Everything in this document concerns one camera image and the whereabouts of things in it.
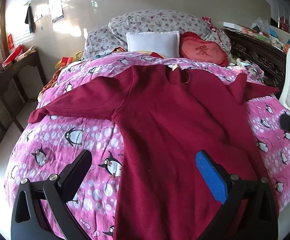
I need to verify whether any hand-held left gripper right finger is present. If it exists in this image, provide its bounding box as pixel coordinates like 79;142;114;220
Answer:
196;150;279;240

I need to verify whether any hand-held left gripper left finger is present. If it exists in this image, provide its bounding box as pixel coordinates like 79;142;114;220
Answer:
11;149;93;240

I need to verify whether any dark red sweater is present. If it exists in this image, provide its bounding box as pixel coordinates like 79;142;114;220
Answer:
28;64;281;240

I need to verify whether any pile of mixed clothes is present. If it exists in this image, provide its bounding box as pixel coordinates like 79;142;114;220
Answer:
229;57;264;83

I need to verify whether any pink penguin print blanket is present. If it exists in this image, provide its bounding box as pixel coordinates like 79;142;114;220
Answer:
3;52;290;240

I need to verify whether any dark carved wooden cabinet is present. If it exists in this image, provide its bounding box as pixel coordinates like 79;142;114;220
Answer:
224;27;288;93

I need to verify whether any clutter of packets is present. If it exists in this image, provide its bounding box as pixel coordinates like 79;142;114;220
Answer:
243;17;290;53

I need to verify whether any yellow green cloth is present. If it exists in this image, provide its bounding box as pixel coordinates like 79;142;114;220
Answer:
55;51;85;68

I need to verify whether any red heart cushion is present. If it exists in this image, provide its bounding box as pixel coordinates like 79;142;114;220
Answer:
179;32;229;67

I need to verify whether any dark wooden table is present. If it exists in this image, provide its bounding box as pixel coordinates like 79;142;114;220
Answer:
0;49;46;140

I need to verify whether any small floral pillow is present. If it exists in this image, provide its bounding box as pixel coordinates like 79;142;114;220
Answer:
83;27;128;59

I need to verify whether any red box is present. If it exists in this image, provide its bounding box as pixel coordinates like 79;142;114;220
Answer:
3;44;24;64

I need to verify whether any white pillow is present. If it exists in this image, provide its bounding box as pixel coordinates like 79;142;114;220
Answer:
126;31;180;58

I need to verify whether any dark hanging cloth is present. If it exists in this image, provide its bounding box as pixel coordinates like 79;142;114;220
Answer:
25;4;36;33

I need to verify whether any large floral pillow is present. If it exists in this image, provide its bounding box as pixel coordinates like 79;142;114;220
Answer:
108;10;232;55

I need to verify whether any wall calendar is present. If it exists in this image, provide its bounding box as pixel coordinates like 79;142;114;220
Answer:
48;0;65;23

